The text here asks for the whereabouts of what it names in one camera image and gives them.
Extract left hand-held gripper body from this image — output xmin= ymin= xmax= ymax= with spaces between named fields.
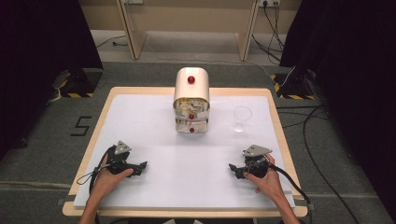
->
xmin=106 ymin=140 xmax=138 ymax=177

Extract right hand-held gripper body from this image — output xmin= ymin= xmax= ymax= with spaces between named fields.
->
xmin=242 ymin=144 xmax=274 ymax=179

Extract person's right hand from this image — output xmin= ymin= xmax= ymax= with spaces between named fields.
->
xmin=243 ymin=153 xmax=286 ymax=203

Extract person's left hand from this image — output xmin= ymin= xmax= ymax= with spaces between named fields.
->
xmin=91 ymin=155 xmax=135 ymax=202

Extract white table mat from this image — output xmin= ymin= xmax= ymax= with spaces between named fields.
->
xmin=73 ymin=93 xmax=296 ymax=210

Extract clear plastic cup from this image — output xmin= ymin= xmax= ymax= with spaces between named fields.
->
xmin=233 ymin=105 xmax=253 ymax=133

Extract white drawer with red knob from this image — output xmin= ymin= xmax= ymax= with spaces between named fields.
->
xmin=175 ymin=119 xmax=209 ymax=134
xmin=174 ymin=98 xmax=210 ymax=121

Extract wooden table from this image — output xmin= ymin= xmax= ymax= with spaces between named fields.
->
xmin=62 ymin=86 xmax=309 ymax=218

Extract crumpled paper scraps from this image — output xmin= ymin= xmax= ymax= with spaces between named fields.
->
xmin=176 ymin=98 xmax=209 ymax=119

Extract black stand base striped tape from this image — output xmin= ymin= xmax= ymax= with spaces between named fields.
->
xmin=269 ymin=68 xmax=317 ymax=102
xmin=50 ymin=68 xmax=104 ymax=99

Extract black curtain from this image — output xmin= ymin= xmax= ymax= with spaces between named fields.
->
xmin=0 ymin=0 xmax=104 ymax=161
xmin=278 ymin=0 xmax=396 ymax=216

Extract wooden desk leg panel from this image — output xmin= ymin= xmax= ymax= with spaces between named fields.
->
xmin=116 ymin=0 xmax=148 ymax=61
xmin=234 ymin=0 xmax=262 ymax=63

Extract thin grey cable loop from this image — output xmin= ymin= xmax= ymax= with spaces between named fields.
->
xmin=76 ymin=163 xmax=110 ymax=187

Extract black floor cables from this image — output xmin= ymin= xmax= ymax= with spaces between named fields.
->
xmin=276 ymin=104 xmax=362 ymax=224

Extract black floor cable with plug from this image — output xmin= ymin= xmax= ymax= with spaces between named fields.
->
xmin=95 ymin=34 xmax=129 ymax=49

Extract black power cables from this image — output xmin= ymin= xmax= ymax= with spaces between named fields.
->
xmin=251 ymin=2 xmax=287 ymax=63

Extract white wall socket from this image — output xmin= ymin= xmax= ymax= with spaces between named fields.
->
xmin=258 ymin=0 xmax=281 ymax=8

